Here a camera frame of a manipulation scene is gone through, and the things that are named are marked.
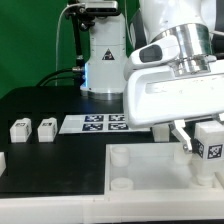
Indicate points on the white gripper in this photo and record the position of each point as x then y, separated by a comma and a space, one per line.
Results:
154, 94

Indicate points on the white square table top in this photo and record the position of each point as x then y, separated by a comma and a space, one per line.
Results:
143, 167

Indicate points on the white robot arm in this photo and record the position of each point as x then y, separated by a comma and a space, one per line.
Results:
192, 22

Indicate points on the white marker sheet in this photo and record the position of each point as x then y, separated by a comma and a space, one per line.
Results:
96, 123

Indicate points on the white front fence bar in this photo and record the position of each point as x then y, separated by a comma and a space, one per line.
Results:
114, 208

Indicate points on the white left fence piece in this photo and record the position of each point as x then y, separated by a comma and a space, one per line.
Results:
2, 164

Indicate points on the grey camera on mount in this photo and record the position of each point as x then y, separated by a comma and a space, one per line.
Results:
99, 7

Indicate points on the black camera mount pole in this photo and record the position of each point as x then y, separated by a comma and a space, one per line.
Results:
72, 14

